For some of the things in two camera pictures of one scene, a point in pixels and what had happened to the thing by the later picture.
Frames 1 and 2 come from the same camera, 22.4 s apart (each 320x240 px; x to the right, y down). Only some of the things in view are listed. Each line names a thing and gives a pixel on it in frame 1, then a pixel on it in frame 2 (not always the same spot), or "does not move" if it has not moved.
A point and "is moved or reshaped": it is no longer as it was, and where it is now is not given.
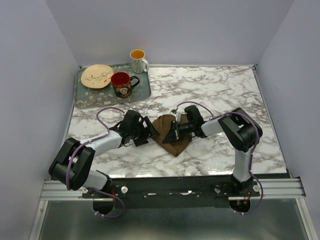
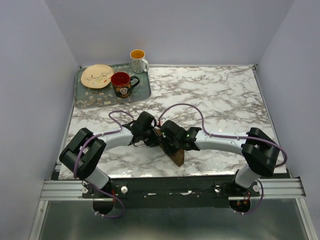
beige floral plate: (97, 76) does not move
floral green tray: (86, 97) does not move
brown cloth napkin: (162, 124) is moved or reshaped
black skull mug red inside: (121, 82) does not move
